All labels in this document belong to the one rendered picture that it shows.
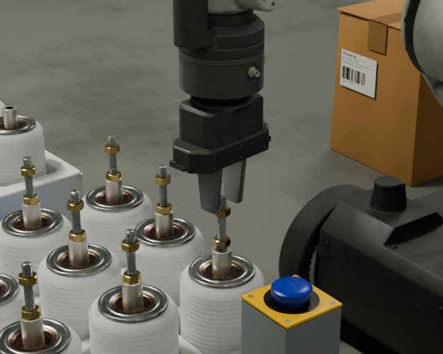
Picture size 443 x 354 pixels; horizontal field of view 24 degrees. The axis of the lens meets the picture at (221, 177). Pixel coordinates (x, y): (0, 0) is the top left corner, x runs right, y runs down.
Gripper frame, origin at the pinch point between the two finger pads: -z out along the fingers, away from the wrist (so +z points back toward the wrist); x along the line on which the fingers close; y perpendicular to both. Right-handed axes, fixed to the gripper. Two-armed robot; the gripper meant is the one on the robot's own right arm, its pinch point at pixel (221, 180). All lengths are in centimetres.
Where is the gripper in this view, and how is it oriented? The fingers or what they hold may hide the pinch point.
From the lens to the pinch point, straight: 111.3
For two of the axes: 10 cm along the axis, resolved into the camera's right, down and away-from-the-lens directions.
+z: 0.0, -9.1, -4.1
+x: -7.0, 3.0, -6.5
